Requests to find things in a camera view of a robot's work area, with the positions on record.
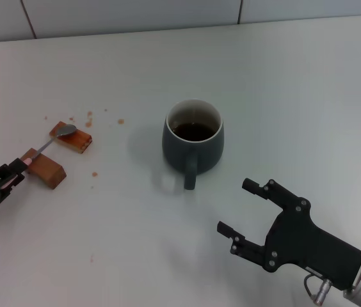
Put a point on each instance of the grooved stained wooden block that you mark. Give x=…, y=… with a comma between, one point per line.
x=78, y=142

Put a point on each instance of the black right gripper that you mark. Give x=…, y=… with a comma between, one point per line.
x=315, y=249

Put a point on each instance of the plain brown wooden block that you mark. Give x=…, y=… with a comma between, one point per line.
x=47, y=169

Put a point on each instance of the grey ceramic cup with coffee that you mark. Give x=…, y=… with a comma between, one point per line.
x=193, y=155

